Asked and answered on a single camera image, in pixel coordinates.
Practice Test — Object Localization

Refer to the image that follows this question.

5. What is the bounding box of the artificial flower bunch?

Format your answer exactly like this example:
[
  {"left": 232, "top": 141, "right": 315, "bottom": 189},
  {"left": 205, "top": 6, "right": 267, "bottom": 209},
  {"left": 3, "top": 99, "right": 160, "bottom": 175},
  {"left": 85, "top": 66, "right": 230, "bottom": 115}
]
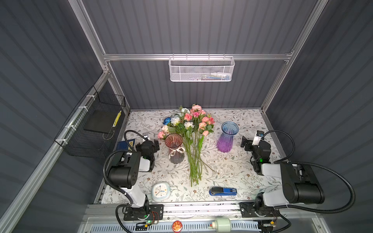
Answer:
[{"left": 157, "top": 104, "right": 215, "bottom": 185}]

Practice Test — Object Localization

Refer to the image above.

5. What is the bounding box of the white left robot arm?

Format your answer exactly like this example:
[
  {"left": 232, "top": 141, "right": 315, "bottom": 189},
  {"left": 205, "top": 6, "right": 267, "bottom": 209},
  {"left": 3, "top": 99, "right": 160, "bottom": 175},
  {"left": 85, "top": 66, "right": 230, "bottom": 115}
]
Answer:
[{"left": 103, "top": 140, "right": 160, "bottom": 213}]

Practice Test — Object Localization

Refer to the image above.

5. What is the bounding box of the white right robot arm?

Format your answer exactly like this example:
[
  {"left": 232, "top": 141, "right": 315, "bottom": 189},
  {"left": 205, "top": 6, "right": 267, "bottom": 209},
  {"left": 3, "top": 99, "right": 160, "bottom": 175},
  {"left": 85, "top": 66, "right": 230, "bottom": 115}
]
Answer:
[{"left": 241, "top": 136, "right": 325, "bottom": 210}]

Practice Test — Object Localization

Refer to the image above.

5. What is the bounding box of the red glass vase with ribbon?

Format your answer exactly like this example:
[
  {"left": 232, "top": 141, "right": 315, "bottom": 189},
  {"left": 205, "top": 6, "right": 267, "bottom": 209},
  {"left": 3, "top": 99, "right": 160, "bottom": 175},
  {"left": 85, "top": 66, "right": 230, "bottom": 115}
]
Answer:
[{"left": 165, "top": 133, "right": 185, "bottom": 164}]

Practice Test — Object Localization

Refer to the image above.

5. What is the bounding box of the blue purple glass vase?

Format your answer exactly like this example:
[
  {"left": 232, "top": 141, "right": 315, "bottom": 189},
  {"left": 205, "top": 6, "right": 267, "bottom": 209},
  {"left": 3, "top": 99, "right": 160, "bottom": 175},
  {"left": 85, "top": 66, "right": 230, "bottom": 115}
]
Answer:
[{"left": 217, "top": 121, "right": 239, "bottom": 153}]

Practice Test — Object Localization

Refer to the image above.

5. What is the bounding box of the blue book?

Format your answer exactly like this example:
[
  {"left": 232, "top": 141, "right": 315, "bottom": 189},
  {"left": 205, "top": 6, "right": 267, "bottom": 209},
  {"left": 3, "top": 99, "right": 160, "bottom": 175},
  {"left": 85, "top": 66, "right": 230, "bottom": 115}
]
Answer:
[{"left": 116, "top": 139, "right": 136, "bottom": 150}]

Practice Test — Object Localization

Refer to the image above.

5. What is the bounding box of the pale green alarm clock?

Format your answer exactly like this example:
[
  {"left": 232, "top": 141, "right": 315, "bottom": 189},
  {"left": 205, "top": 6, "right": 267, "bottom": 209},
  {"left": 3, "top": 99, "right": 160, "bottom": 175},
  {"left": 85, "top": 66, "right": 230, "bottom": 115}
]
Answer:
[{"left": 151, "top": 182, "right": 171, "bottom": 202}]

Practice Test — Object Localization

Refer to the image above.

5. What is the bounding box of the floral table cloth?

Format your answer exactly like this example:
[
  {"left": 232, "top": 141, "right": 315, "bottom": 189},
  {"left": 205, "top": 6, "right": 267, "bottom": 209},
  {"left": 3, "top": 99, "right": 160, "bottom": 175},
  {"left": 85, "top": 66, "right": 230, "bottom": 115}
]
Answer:
[{"left": 102, "top": 109, "right": 281, "bottom": 204}]

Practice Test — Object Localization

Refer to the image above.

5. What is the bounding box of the blue black stapler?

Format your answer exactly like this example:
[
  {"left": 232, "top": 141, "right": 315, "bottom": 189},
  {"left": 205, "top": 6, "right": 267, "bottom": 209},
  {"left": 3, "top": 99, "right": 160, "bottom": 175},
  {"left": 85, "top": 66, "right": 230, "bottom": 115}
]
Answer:
[{"left": 209, "top": 186, "right": 238, "bottom": 196}]

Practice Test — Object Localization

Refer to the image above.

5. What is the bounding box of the pale green cylinder knob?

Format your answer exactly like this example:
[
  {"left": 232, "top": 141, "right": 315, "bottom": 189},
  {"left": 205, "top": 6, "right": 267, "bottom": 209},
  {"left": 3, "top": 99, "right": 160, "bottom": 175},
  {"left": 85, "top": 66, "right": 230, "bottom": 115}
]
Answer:
[{"left": 210, "top": 217, "right": 231, "bottom": 233}]

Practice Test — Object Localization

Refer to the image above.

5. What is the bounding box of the red round sticker badge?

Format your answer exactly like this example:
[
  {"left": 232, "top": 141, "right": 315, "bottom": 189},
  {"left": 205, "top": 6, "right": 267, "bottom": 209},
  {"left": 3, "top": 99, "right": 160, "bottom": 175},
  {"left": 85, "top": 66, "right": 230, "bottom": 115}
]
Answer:
[{"left": 172, "top": 220, "right": 183, "bottom": 233}]

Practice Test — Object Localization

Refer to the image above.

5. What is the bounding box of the toothpaste tube in basket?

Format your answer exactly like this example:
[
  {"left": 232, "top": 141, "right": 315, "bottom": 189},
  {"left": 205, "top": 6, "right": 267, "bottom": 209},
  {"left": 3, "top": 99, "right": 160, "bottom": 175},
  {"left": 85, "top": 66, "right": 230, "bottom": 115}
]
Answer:
[{"left": 210, "top": 72, "right": 231, "bottom": 81}]

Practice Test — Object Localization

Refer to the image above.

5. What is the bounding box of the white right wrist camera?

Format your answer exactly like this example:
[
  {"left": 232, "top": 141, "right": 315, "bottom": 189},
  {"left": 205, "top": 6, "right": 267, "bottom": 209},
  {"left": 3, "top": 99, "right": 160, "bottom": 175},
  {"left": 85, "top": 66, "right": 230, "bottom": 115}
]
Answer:
[{"left": 252, "top": 131, "right": 264, "bottom": 146}]

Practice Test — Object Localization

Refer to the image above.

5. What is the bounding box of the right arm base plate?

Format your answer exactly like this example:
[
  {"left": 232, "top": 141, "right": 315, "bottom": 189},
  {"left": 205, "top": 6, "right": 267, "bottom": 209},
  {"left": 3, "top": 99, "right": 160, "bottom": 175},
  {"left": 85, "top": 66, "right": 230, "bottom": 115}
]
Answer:
[{"left": 239, "top": 202, "right": 279, "bottom": 218}]

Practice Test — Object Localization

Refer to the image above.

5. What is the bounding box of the black wire wall basket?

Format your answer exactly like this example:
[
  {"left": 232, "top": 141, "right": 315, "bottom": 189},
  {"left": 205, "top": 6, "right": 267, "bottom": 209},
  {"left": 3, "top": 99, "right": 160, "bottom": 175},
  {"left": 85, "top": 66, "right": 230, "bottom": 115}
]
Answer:
[{"left": 54, "top": 87, "right": 126, "bottom": 159}]

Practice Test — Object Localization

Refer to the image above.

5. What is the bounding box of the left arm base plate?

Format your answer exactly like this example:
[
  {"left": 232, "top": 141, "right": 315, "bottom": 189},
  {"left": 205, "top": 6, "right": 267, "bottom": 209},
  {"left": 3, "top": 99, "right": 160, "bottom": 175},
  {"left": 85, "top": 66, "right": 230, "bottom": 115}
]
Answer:
[{"left": 123, "top": 204, "right": 164, "bottom": 221}]

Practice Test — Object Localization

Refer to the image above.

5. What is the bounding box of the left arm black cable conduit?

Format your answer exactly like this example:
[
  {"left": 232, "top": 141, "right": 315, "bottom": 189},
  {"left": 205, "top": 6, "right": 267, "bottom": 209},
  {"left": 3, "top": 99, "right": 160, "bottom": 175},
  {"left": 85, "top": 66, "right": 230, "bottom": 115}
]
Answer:
[{"left": 102, "top": 130, "right": 149, "bottom": 233}]

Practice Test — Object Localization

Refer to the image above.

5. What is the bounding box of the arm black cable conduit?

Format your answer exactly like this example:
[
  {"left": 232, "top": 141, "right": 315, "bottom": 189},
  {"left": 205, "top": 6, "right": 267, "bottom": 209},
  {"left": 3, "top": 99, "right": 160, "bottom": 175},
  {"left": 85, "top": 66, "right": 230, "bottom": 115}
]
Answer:
[
  {"left": 262, "top": 130, "right": 356, "bottom": 215},
  {"left": 102, "top": 130, "right": 149, "bottom": 233}
]

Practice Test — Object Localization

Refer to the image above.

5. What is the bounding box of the white mesh wall basket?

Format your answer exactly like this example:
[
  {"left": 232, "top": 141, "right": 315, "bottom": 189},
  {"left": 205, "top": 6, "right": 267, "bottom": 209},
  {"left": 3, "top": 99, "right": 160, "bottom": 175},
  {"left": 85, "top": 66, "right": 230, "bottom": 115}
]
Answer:
[{"left": 169, "top": 55, "right": 235, "bottom": 82}]

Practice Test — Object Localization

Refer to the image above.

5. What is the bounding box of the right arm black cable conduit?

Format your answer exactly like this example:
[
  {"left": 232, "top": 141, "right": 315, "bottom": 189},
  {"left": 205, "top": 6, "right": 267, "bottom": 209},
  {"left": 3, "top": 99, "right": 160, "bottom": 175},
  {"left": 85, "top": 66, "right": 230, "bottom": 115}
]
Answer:
[{"left": 262, "top": 130, "right": 356, "bottom": 215}]

